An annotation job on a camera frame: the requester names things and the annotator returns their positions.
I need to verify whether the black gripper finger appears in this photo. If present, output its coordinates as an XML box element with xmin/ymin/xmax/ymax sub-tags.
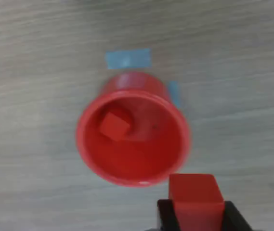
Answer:
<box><xmin>157</xmin><ymin>199</ymin><xmax>182</xmax><ymax>231</ymax></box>
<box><xmin>220</xmin><ymin>201</ymin><xmax>254</xmax><ymax>231</ymax></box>

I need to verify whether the small red cube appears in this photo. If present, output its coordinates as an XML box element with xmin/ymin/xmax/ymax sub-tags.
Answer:
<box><xmin>98</xmin><ymin>109</ymin><xmax>132</xmax><ymax>141</ymax></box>
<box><xmin>168</xmin><ymin>173</ymin><xmax>225</xmax><ymax>231</ymax></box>

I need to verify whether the red plastic cup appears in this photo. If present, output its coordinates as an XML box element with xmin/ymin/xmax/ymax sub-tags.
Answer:
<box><xmin>76</xmin><ymin>71</ymin><xmax>192</xmax><ymax>188</ymax></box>

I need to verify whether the blue tape piece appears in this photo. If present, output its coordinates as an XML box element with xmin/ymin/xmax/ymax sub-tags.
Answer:
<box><xmin>105</xmin><ymin>48</ymin><xmax>152</xmax><ymax>70</ymax></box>
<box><xmin>168</xmin><ymin>80</ymin><xmax>183</xmax><ymax>108</ymax></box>

